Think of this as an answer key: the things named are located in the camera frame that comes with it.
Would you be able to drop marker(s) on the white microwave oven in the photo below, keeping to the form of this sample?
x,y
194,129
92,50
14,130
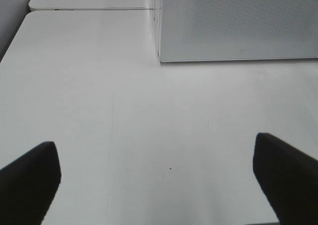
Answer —
x,y
238,21

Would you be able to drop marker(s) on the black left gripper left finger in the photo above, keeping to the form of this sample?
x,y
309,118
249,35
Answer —
x,y
28,185

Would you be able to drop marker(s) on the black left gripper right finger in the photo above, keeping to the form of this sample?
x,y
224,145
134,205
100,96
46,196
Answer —
x,y
288,178

